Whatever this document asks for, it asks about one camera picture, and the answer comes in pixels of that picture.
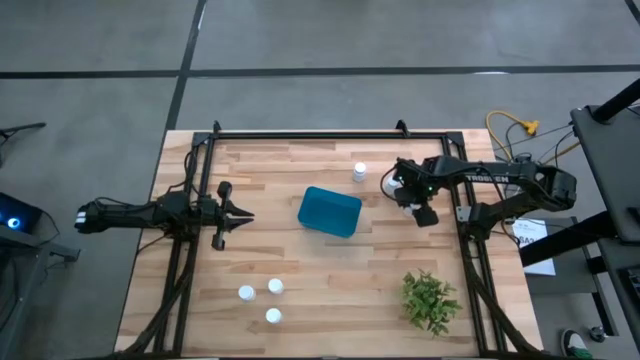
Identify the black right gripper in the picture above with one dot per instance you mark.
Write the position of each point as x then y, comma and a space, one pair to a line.
417, 187

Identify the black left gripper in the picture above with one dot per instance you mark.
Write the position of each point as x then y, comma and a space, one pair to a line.
220, 215

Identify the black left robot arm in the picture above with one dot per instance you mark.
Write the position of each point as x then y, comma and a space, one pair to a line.
125, 214

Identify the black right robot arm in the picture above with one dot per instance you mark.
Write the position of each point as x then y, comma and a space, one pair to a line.
500, 172

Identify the teal plastic basket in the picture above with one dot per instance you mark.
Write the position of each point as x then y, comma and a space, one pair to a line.
327, 210

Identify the green artificial plant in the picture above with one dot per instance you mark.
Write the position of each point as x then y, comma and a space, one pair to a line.
427, 300

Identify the white paper sheet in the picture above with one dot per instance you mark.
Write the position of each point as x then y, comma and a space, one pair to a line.
535, 232

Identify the black metal stand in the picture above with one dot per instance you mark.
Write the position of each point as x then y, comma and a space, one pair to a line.
50, 248

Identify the black metal cart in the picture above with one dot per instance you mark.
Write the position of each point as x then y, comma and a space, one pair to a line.
615, 165

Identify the black computer with blue light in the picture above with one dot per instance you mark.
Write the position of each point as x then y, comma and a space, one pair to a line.
25, 212

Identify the person's shoe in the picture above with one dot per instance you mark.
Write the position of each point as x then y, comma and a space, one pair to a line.
574, 344

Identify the black tripod leg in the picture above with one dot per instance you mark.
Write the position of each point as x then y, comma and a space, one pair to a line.
25, 127

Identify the black caster wheel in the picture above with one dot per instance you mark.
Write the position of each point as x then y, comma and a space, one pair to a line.
597, 333

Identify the black aluminium table frame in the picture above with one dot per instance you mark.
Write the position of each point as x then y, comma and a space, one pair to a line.
325, 135

